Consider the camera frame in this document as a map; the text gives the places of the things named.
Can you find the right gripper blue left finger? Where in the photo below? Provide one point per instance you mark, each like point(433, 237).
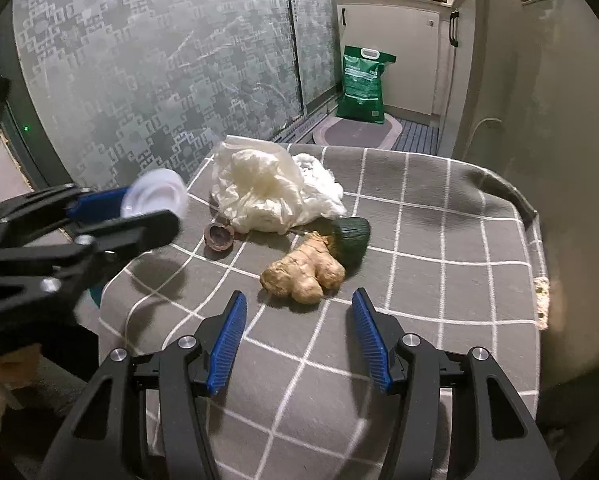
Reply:
point(223, 352)

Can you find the frosted glass sliding door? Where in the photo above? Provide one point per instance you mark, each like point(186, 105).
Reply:
point(104, 90)

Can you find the brown walnut shell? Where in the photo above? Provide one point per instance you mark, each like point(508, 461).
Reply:
point(219, 237)

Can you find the grey checked tablecloth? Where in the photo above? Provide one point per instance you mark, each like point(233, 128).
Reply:
point(454, 263)

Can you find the white plastic lid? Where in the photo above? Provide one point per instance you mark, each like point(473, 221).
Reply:
point(157, 190)

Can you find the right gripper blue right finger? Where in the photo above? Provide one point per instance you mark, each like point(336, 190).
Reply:
point(372, 343)

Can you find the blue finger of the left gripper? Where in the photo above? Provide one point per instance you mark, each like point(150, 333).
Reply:
point(96, 207)
point(127, 238)

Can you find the white kitchen cabinets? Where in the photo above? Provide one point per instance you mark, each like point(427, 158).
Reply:
point(455, 62)

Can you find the white refrigerator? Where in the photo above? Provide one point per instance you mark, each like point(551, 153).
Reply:
point(550, 151)

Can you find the green rice bag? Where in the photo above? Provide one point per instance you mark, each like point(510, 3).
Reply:
point(362, 97)

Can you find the dark green avocado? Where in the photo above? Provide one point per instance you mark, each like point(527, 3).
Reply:
point(349, 240)

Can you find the white plastic bag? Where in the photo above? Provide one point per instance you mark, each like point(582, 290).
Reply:
point(259, 186)

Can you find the oval pink grey mat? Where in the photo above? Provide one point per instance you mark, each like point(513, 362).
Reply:
point(338, 131)

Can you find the ginger root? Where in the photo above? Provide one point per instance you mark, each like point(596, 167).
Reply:
point(306, 273)

